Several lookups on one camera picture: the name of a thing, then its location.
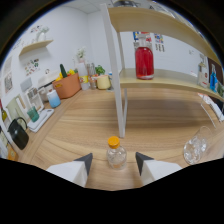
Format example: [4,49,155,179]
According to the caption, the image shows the white tray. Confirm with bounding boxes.
[27,108,55,134]

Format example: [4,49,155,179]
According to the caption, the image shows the small clear orange-cap bottle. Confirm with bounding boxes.
[106,135,128,170]

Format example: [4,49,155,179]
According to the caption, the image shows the green potted plant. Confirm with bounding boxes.
[94,65,106,76]

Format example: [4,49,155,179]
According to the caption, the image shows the white frame wooden two-tier shelf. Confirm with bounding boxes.
[99,2,224,139]

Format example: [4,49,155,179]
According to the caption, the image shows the yellow pot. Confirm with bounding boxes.
[96,74,112,90]

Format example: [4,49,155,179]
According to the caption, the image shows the black kettle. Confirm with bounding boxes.
[7,117,30,150]

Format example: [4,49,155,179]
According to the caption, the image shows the blue and white cup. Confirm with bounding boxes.
[46,89,62,109]

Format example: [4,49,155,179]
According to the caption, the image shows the clear glass cup with ice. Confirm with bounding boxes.
[182,125,214,166]

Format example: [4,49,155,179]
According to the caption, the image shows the red liquid glass bottle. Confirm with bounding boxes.
[134,33,155,81]

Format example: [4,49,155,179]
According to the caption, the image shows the multicolour wall poster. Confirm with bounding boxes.
[153,33,165,53]

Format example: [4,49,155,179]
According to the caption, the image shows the wooden wall shelf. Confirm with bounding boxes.
[18,39,54,56]

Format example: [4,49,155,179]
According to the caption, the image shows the green cup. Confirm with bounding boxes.
[27,106,40,123]

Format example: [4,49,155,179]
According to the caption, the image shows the orange storage basket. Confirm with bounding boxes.
[52,73,82,100]

